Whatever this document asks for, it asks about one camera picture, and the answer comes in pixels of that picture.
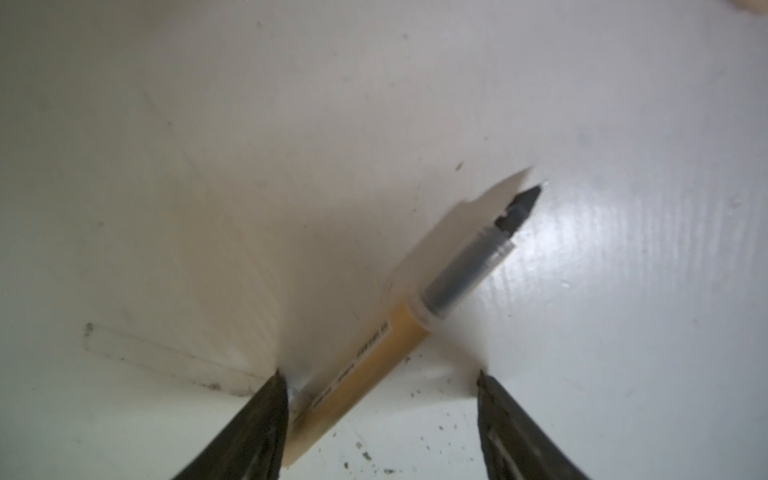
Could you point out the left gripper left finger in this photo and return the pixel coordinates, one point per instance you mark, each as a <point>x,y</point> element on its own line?
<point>252,444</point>

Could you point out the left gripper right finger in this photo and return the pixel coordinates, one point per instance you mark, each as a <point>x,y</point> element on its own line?
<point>514,447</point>

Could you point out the tan pen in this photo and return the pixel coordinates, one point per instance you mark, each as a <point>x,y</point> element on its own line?
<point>326,400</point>

